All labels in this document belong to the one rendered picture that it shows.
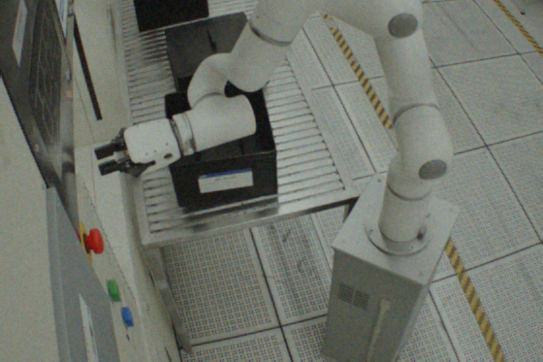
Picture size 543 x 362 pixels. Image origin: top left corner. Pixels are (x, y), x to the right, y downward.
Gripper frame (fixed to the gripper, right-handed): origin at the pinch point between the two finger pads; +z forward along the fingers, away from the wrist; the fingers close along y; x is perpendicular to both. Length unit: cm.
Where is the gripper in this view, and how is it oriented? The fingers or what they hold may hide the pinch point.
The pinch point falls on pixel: (106, 159)
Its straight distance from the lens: 126.5
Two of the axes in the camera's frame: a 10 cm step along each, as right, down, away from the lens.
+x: -0.3, -6.6, -7.5
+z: -9.3, 3.0, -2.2
